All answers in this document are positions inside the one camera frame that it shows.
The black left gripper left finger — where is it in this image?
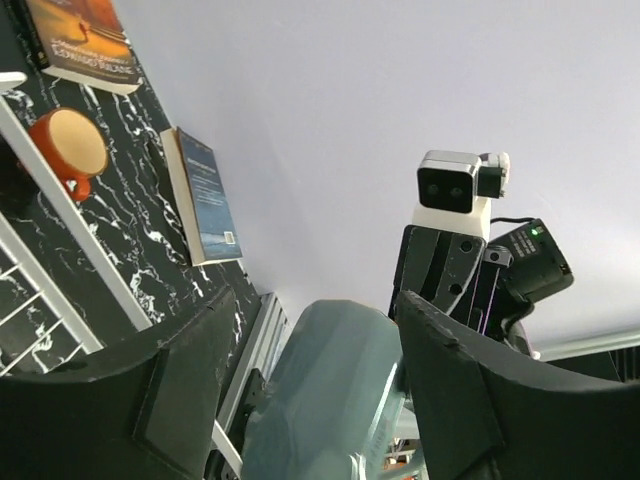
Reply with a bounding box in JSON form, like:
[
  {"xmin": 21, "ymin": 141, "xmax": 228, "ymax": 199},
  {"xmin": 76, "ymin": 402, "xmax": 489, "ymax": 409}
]
[{"xmin": 1, "ymin": 287, "xmax": 235, "ymax": 479}]

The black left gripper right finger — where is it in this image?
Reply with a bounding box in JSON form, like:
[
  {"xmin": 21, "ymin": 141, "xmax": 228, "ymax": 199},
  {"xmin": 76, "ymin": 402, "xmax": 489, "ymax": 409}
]
[{"xmin": 396, "ymin": 291, "xmax": 639, "ymax": 479}]

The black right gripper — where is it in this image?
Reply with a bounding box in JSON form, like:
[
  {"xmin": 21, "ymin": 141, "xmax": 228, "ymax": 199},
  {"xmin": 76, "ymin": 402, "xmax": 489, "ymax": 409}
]
[{"xmin": 388, "ymin": 225, "xmax": 500, "ymax": 333}]

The grey faceted mug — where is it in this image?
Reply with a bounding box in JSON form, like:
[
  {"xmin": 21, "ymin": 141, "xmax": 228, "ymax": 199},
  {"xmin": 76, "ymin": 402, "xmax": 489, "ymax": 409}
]
[{"xmin": 241, "ymin": 300, "xmax": 404, "ymax": 480}]

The orange ceramic mug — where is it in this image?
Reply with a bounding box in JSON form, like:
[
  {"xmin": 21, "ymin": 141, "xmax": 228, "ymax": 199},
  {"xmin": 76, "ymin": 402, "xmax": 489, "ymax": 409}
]
[{"xmin": 28, "ymin": 107, "xmax": 109, "ymax": 202}]

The blue cover book right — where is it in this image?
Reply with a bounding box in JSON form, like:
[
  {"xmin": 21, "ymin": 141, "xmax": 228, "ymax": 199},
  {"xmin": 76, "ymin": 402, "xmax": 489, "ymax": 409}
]
[{"xmin": 160, "ymin": 128, "xmax": 242, "ymax": 267}]

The orange cover book back right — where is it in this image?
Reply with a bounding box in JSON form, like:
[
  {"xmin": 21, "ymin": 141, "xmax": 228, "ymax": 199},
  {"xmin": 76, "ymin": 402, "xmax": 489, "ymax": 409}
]
[{"xmin": 3, "ymin": 0, "xmax": 142, "ymax": 95}]

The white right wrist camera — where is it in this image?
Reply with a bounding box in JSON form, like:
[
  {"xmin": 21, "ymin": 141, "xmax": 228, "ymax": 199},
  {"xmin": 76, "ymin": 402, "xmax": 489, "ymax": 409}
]
[{"xmin": 411, "ymin": 150, "xmax": 511, "ymax": 240}]

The aluminium frame post right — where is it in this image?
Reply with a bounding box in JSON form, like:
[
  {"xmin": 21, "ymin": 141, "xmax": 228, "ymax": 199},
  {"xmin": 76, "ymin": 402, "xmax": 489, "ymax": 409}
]
[{"xmin": 204, "ymin": 293, "xmax": 291, "ymax": 479}]

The white wire dish rack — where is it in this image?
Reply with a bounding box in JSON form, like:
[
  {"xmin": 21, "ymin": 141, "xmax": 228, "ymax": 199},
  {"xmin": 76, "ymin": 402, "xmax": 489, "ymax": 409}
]
[{"xmin": 1, "ymin": 101, "xmax": 144, "ymax": 376}]

